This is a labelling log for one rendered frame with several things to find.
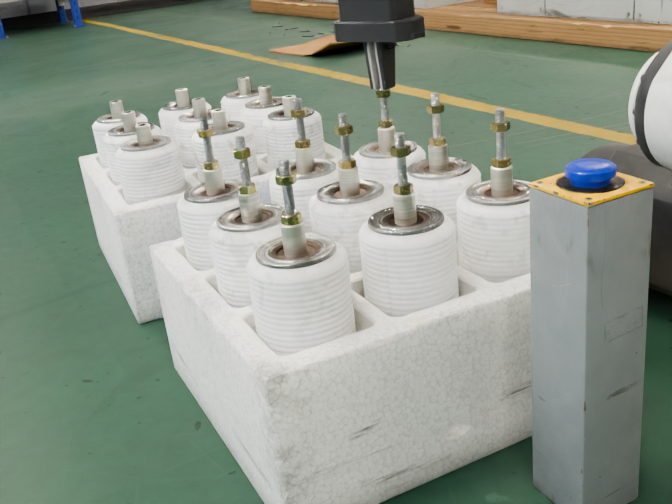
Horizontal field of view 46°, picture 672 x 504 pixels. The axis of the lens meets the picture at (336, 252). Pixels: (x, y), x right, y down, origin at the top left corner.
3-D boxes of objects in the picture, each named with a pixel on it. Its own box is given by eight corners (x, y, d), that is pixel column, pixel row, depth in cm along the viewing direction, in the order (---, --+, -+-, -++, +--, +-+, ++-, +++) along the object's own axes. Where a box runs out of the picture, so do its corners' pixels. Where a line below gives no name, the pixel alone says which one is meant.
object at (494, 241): (446, 341, 92) (437, 193, 85) (511, 316, 96) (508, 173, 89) (499, 376, 84) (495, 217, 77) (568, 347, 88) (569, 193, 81)
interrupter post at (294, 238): (302, 248, 76) (298, 215, 75) (313, 255, 74) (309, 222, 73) (279, 254, 75) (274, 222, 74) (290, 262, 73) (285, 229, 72)
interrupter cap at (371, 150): (376, 142, 108) (375, 137, 108) (427, 145, 104) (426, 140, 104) (348, 159, 102) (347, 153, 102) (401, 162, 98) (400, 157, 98)
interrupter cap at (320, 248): (314, 233, 79) (313, 227, 79) (351, 256, 73) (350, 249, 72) (244, 253, 76) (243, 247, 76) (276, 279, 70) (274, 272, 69)
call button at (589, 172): (591, 177, 67) (591, 153, 66) (626, 188, 64) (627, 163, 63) (554, 188, 66) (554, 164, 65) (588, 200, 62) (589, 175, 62)
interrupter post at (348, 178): (338, 199, 88) (335, 171, 86) (340, 192, 90) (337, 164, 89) (360, 198, 87) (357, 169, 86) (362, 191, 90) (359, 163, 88)
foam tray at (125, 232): (286, 200, 167) (275, 116, 160) (369, 260, 134) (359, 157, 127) (99, 246, 154) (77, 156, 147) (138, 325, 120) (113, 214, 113)
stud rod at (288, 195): (298, 235, 74) (287, 158, 71) (300, 239, 73) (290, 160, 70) (287, 237, 74) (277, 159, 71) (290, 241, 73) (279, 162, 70)
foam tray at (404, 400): (418, 287, 122) (410, 175, 115) (605, 405, 89) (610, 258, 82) (174, 368, 107) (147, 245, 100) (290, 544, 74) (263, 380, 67)
